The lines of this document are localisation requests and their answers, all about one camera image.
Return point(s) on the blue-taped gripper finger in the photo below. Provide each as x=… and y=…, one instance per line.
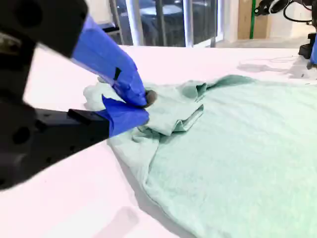
x=123, y=116
x=106, y=57

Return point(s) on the pale green T-shirt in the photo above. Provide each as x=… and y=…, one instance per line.
x=223, y=148

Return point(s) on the green upright pole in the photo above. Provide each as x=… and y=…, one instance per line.
x=252, y=19

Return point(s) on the brown cardboard box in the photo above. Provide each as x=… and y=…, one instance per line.
x=260, y=22

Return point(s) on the black and white device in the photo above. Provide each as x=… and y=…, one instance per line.
x=268, y=6

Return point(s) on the silver glass door frame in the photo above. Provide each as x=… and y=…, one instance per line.
x=188, y=22

